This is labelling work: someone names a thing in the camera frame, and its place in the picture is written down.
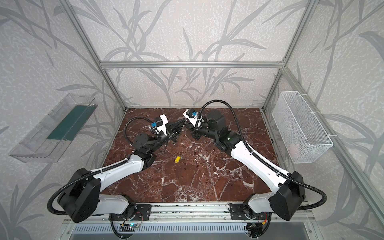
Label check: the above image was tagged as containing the white wire mesh basket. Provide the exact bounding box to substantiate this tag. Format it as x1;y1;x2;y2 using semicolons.
272;91;333;164

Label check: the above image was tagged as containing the green circuit board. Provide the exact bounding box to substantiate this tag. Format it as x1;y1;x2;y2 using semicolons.
119;223;141;232

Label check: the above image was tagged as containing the clear plastic wall tray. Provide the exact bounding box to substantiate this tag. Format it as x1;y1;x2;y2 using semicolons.
9;94;98;163

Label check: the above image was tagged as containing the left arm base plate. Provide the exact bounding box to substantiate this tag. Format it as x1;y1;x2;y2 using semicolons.
122;204;152;221

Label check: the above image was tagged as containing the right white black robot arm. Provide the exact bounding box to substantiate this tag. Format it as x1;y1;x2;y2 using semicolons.
183;109;305;221

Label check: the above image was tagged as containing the right black corrugated cable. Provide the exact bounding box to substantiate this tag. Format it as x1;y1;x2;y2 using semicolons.
199;99;328;211

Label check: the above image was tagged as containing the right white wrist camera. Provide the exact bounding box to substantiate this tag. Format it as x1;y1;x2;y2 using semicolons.
183;108;204;129

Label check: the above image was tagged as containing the aluminium mounting rail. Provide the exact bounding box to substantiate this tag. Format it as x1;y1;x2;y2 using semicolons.
62;201;316;224

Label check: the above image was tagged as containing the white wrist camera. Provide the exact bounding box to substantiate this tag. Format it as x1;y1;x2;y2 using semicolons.
150;114;168;136
183;108;204;129

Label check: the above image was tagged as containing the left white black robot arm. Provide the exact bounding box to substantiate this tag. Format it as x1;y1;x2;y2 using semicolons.
47;120;185;223

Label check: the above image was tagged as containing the pink object in basket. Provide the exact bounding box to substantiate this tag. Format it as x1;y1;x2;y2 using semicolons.
288;144;301;160

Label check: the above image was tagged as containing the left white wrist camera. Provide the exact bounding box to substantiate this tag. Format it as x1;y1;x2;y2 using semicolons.
150;114;168;136

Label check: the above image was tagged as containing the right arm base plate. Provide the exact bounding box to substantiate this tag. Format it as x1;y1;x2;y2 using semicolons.
228;203;257;220

